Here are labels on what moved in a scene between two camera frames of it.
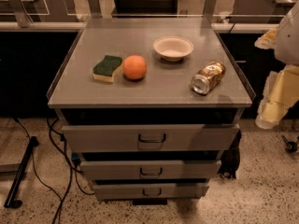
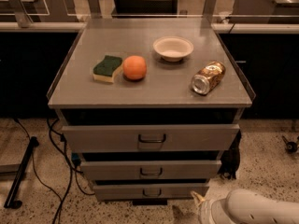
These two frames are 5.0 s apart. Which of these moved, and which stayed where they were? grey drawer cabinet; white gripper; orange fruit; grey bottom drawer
Moved: white gripper
Stayed: orange fruit; grey drawer cabinet; grey bottom drawer
